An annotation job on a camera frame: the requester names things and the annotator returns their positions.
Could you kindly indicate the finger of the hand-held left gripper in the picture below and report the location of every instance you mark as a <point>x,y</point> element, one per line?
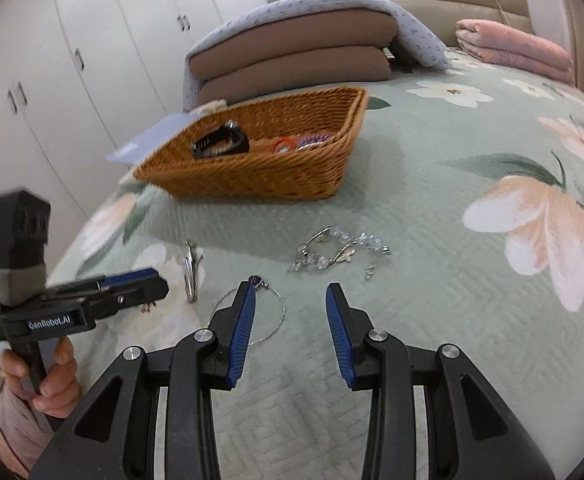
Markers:
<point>121,278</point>
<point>141,292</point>

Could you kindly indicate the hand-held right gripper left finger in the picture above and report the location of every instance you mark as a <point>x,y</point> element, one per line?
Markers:
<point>239,340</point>

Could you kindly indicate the folded pink blanket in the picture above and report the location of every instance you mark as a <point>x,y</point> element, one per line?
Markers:
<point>514,50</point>

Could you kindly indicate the cream cloth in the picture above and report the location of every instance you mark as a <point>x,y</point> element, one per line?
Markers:
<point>211,106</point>

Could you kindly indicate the blue-grey patterned blanket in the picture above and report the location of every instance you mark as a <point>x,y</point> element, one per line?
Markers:
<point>412,35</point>

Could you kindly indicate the white wardrobe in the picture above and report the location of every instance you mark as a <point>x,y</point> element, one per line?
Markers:
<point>71,60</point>

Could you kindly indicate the brown wicker basket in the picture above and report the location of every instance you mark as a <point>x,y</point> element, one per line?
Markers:
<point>252,175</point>

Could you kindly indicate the green floral bedspread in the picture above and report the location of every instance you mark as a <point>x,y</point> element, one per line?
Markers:
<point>447,285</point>

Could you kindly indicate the stacked brown pillows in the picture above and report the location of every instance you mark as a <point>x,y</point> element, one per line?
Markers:
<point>292,55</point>

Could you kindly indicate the black wrist watch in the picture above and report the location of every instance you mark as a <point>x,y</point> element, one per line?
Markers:
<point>221,140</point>

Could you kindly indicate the silver metal hair clip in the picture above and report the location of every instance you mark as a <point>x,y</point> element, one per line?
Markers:
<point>190,270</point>

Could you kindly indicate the person's left forearm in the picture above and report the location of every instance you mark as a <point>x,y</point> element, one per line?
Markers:
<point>19,430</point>

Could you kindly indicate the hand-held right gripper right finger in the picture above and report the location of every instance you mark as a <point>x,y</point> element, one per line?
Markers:
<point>339,340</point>

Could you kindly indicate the person's left hand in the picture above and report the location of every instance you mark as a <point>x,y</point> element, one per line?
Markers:
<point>56,380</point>

